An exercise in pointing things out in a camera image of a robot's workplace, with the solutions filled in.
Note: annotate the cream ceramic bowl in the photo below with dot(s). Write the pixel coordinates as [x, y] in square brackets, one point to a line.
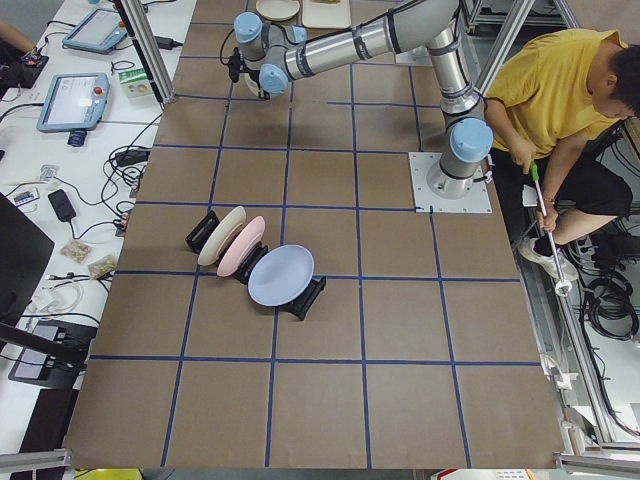
[252, 85]

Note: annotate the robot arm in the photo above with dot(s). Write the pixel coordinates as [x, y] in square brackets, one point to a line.
[272, 56]

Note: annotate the light blue plate in rack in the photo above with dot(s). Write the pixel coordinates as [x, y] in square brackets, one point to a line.
[281, 275]

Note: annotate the black dish rack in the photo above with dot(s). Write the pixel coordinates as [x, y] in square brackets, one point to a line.
[299, 307]

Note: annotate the pink plate in rack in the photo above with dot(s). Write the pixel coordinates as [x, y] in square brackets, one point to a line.
[241, 247]

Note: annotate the cream plate in rack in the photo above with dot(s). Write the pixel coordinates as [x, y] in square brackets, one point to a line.
[222, 236]

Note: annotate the cream rectangular tray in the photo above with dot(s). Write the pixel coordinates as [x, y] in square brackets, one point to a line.
[326, 14]

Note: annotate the cream round plate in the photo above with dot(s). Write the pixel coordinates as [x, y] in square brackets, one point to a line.
[278, 10]

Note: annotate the green and white box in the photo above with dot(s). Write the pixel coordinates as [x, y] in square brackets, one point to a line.
[134, 83]

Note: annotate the black power adapter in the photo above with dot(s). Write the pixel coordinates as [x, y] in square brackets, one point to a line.
[167, 43]

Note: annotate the person in yellow shirt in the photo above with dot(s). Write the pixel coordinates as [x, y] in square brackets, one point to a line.
[561, 91]

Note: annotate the black smartphone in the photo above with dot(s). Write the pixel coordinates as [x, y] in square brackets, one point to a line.
[62, 205]

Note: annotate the near blue teach pendant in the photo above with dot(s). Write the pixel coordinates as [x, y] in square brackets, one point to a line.
[74, 102]

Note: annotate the blue teach pendant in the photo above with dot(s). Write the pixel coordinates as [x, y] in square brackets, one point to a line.
[74, 102]
[100, 32]

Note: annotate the far blue teach pendant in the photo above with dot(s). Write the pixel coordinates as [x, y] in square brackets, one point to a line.
[100, 32]

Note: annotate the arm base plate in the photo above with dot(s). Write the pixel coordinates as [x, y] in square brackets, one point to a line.
[435, 192]

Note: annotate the aluminium frame post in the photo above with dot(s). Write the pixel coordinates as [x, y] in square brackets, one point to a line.
[139, 30]

